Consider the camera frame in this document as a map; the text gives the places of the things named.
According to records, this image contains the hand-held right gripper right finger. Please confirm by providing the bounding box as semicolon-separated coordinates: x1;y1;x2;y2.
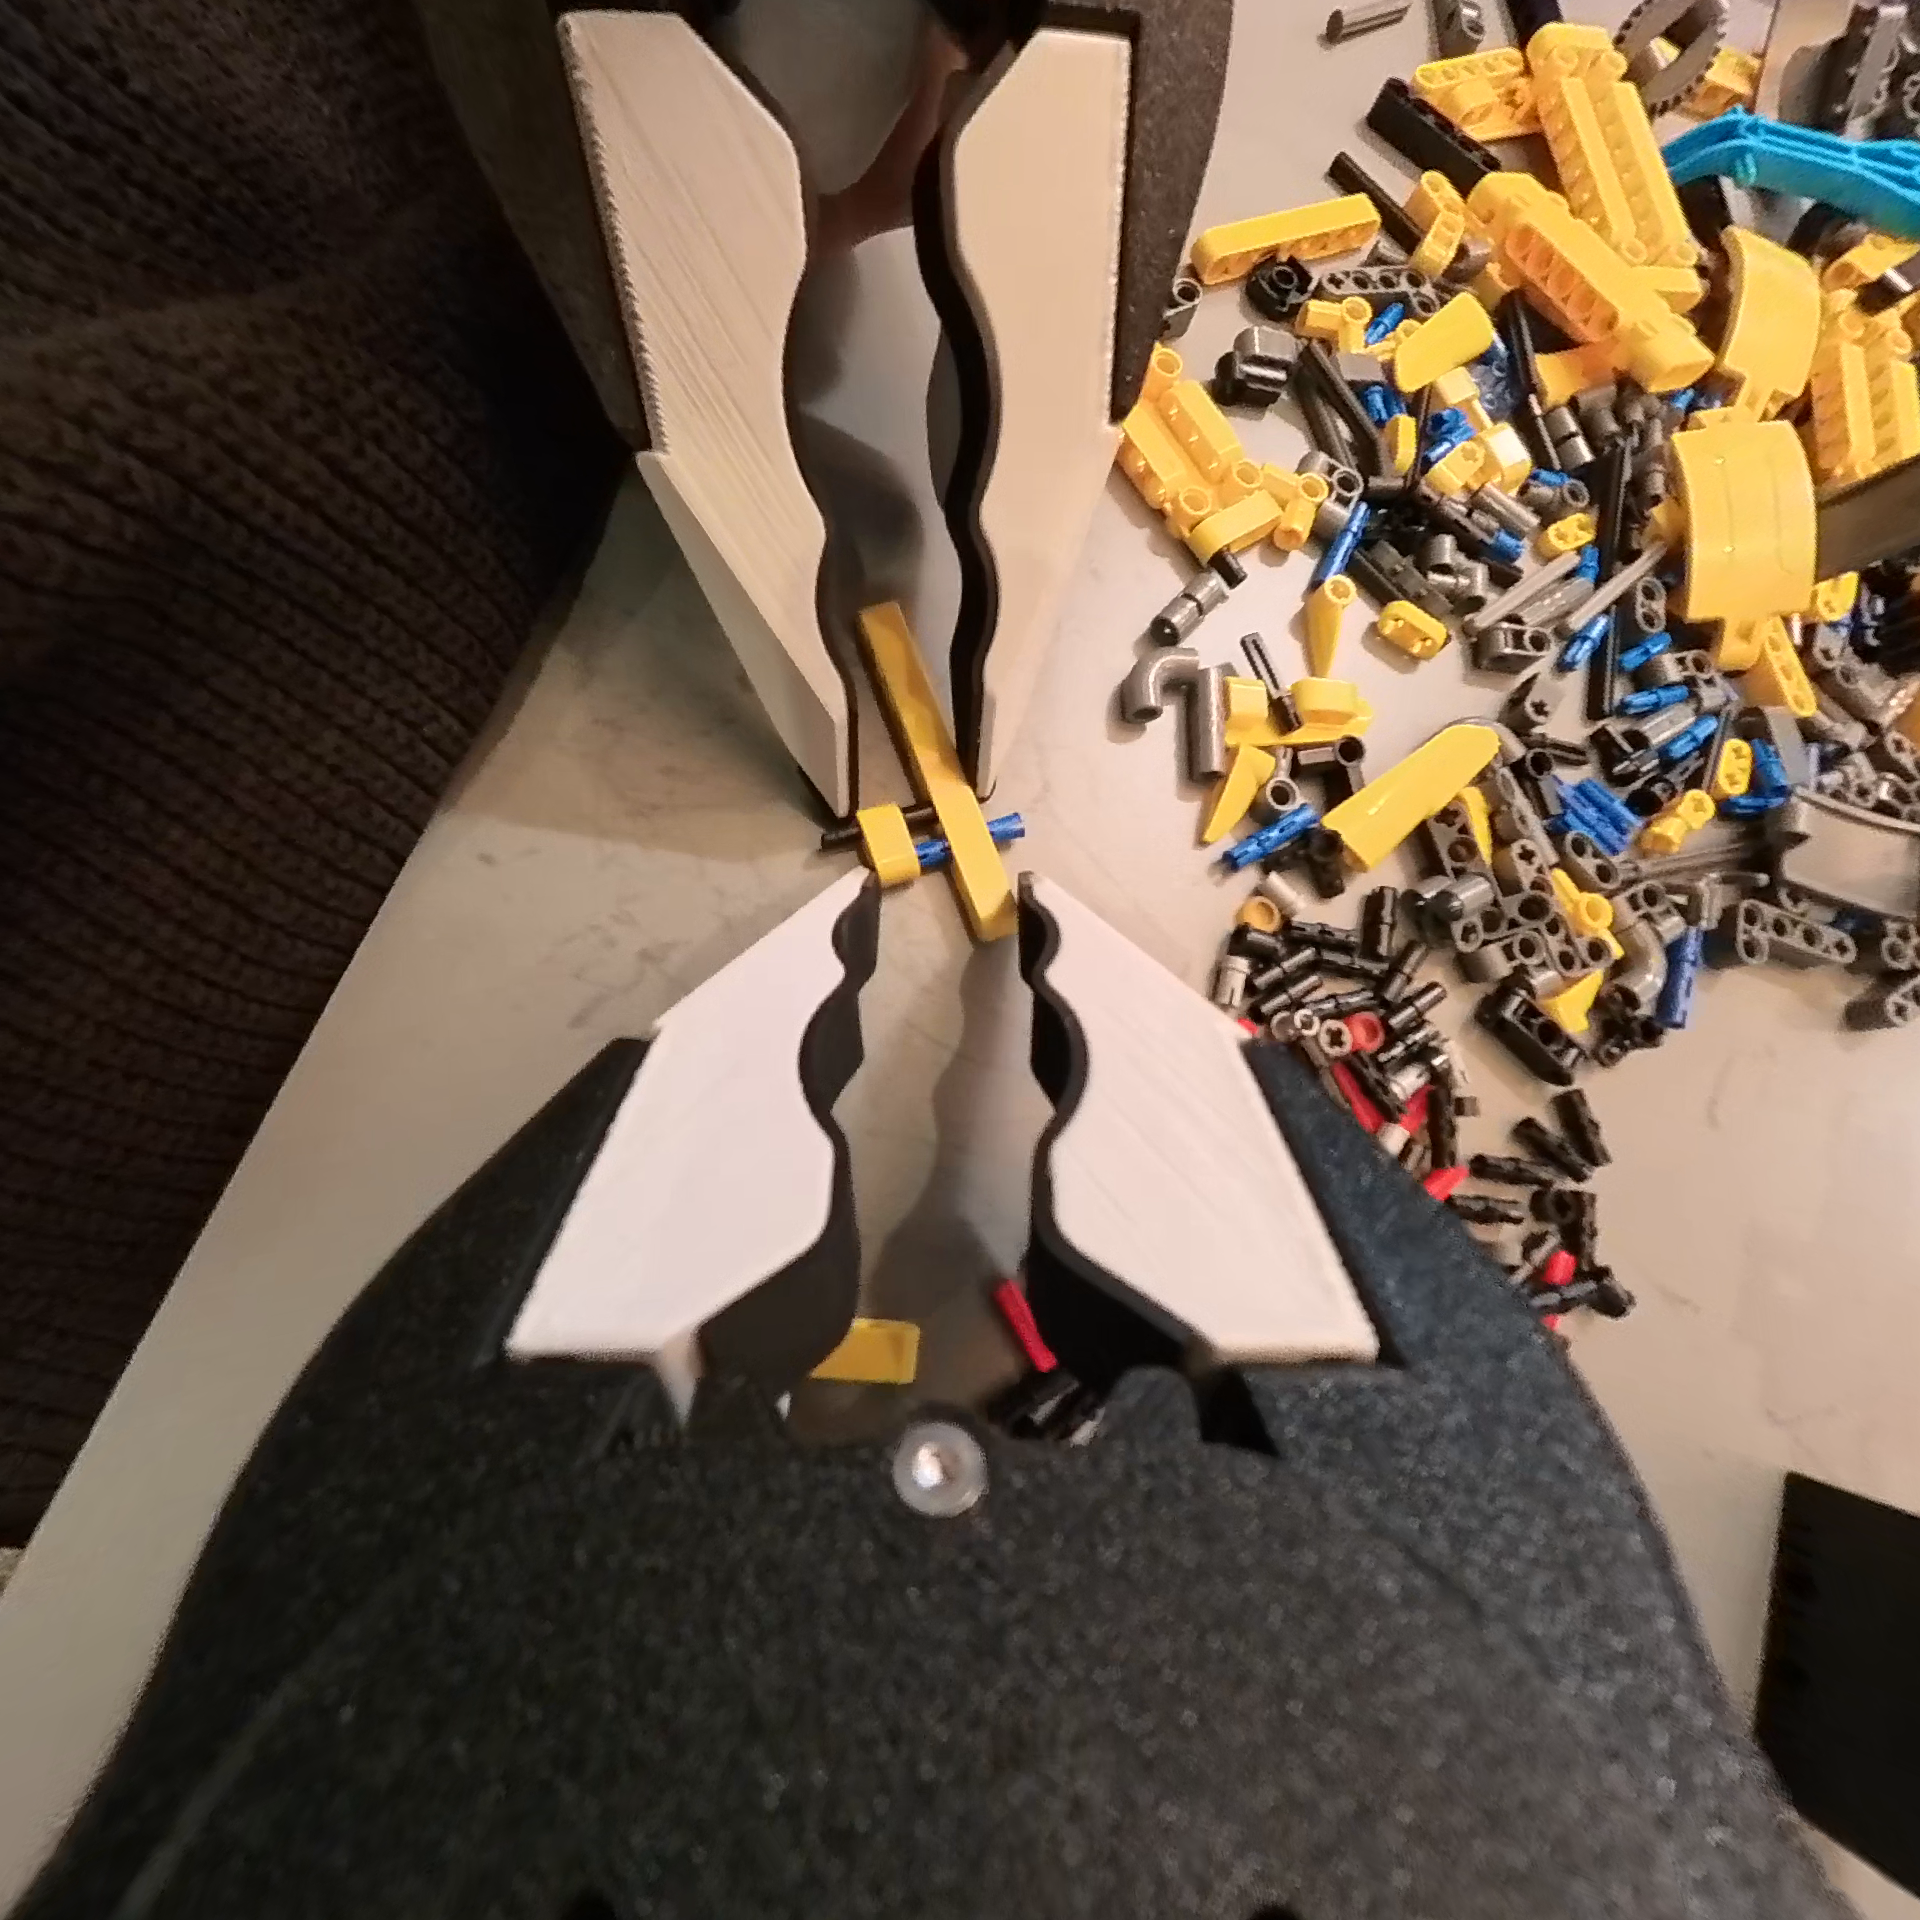
1013;875;1381;1395

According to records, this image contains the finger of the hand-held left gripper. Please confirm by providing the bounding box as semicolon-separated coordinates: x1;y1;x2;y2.
931;28;1134;798
558;8;859;816

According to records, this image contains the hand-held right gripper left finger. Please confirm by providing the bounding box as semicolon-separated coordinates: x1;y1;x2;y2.
508;866;883;1420

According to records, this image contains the pile of black red pins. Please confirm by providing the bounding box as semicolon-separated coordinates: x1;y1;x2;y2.
993;880;1639;1445

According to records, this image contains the pile of yellow grey bricks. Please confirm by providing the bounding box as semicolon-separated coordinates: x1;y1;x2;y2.
1110;0;1920;1069

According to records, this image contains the turquoise toy part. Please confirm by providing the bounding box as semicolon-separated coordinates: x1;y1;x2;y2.
1659;106;1920;243

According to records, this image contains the black cardboard box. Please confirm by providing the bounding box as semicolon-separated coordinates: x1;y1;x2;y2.
1750;1475;1920;1867

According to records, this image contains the yellow frame block with holes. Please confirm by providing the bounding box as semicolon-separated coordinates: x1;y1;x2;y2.
1119;350;1306;568

